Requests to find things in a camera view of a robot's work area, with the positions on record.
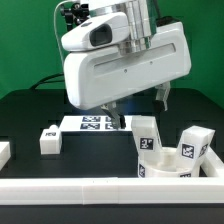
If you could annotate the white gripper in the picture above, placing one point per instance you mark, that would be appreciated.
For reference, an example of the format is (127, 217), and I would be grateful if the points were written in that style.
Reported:
(103, 76)

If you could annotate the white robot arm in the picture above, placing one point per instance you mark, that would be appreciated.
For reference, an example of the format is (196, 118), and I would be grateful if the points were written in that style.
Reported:
(119, 51)

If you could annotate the white tag marker sheet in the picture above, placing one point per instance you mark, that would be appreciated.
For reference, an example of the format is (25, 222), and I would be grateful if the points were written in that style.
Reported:
(86, 123)

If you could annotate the white front fence bar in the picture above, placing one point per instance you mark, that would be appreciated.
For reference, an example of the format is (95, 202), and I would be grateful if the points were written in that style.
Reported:
(83, 191)

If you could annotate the white fence bar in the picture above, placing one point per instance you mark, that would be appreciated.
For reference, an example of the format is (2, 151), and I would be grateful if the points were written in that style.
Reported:
(213, 165)
(83, 191)

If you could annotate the white right fence bar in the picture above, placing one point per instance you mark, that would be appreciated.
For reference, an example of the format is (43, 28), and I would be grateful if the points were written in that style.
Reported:
(213, 165)

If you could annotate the white left fence block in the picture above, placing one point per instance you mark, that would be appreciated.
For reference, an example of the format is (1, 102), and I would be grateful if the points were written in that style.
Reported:
(5, 153)

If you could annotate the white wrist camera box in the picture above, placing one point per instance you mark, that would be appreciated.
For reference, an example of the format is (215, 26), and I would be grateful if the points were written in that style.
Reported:
(97, 32)

